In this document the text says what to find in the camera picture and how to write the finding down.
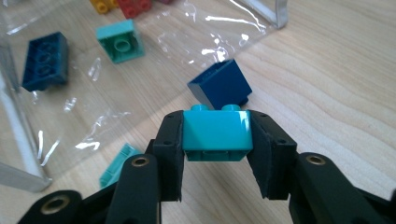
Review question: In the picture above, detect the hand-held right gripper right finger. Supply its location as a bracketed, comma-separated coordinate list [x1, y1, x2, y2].
[247, 109, 299, 201]

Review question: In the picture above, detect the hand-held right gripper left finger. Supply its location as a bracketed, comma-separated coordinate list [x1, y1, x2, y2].
[152, 109, 187, 203]

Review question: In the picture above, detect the teal square toy brick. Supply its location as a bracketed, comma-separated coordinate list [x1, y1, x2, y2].
[95, 19, 147, 64]
[99, 142, 143, 189]

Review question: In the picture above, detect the bright cyan toy brick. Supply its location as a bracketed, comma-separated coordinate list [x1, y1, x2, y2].
[181, 104, 254, 163]

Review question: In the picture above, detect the dark blue sloped toy brick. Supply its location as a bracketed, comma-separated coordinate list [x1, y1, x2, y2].
[187, 58, 253, 111]

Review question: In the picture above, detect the clear plastic bag white trim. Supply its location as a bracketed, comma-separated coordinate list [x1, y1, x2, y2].
[0, 0, 290, 193]

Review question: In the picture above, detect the dark blue long toy brick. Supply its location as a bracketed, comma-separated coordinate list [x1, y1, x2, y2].
[21, 31, 70, 93]

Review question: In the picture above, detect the red square toy brick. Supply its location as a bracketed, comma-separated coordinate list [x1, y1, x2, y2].
[116, 0, 154, 20]

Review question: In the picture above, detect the orange toy brick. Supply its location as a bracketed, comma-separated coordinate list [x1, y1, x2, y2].
[89, 0, 120, 15]

